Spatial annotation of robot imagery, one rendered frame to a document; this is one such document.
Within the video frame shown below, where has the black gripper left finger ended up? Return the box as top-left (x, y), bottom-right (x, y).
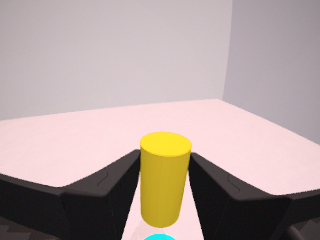
top-left (0, 148), bottom-right (141, 240)

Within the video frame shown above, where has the yellow cylinder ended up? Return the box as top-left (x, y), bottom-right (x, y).
top-left (140, 132), bottom-right (192, 228)

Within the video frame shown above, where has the cyan circle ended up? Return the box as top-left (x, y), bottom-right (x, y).
top-left (145, 233), bottom-right (176, 240)

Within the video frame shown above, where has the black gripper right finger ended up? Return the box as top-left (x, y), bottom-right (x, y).
top-left (188, 152), bottom-right (320, 240)

